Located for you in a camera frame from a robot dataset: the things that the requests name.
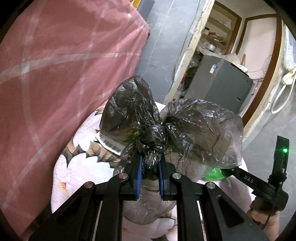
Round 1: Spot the pink floral table cloth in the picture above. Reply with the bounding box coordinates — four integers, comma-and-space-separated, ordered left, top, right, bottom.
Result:
51, 101, 258, 241

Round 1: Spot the green plastic wrapper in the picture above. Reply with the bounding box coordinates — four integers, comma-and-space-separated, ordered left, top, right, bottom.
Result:
202, 168, 229, 181

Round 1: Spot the cream rubber glove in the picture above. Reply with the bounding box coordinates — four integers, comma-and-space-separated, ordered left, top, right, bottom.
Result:
282, 67, 296, 85

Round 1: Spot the white hose loop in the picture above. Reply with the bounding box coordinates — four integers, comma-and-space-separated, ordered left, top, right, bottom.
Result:
270, 78, 296, 115

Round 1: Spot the metal pot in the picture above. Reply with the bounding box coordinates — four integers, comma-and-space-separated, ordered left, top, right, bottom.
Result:
205, 43, 217, 52

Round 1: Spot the grey refrigerator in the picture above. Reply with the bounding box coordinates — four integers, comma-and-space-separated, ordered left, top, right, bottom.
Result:
184, 55, 253, 114

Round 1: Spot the white barcode paper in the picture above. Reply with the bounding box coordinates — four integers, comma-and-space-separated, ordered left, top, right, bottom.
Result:
96, 132, 125, 156

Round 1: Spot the red checked cloth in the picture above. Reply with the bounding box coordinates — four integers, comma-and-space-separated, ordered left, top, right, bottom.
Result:
1, 1, 149, 235

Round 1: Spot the person's right hand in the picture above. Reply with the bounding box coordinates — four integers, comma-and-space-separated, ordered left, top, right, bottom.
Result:
246, 201, 280, 240

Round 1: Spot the black plastic trash bag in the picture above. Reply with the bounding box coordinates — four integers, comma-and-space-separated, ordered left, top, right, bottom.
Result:
100, 76, 243, 225

